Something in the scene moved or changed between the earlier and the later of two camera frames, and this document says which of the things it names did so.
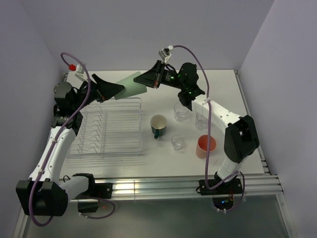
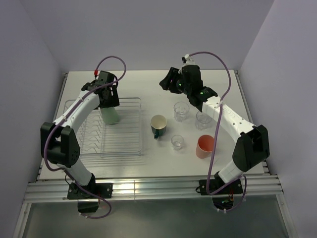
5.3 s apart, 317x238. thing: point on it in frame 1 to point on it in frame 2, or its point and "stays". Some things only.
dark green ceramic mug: (158, 124) stays
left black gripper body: (81, 95) to (112, 100)
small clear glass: (176, 141) stays
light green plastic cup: (131, 88) to (110, 115)
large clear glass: (180, 112) stays
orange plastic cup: (201, 150) stays
